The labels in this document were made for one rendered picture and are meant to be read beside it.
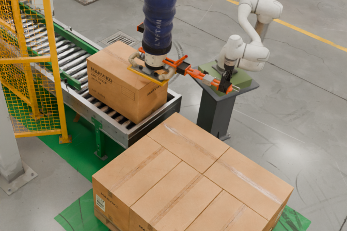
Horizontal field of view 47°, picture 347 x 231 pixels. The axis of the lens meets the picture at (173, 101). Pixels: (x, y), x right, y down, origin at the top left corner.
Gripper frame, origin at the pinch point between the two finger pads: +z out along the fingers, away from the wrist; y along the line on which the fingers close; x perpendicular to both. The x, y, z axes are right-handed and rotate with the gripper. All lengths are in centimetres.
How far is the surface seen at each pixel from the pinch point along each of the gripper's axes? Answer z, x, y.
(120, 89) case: 38, -83, 16
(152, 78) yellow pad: 12, -53, 14
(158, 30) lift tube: -29, -54, 10
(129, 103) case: 47, -72, 17
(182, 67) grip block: -1.2, -34.2, 3.0
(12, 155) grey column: 90, -137, 92
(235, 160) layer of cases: 67, 23, 1
